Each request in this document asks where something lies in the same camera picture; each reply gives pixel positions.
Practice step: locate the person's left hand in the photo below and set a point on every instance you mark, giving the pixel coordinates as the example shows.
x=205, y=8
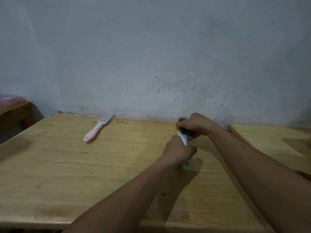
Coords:
x=176, y=150

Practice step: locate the person's right hand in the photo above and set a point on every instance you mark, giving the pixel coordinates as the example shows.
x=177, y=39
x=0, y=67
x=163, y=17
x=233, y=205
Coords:
x=196, y=124

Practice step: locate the person's right fingers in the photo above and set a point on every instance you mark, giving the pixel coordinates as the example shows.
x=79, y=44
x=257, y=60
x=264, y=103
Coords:
x=186, y=127

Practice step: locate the person's left fingers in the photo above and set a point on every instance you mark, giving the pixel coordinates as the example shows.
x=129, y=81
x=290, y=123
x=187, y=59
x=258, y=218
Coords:
x=188, y=154

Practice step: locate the light blue hair brush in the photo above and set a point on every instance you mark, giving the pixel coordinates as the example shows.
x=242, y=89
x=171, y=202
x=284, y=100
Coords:
x=184, y=135

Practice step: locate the person's left forearm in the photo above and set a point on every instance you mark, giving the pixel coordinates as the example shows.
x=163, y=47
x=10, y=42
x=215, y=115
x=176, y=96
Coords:
x=126, y=198

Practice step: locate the person's right forearm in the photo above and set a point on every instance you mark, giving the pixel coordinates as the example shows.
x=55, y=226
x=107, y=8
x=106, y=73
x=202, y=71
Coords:
x=262, y=177

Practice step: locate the pink comb cleaning brush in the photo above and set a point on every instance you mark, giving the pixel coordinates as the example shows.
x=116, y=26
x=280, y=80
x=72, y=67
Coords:
x=97, y=128

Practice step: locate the wooden side table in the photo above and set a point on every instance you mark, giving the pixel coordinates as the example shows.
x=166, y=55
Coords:
x=14, y=114

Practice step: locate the pink plastic box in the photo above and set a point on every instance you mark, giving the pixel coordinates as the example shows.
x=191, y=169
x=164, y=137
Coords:
x=9, y=99

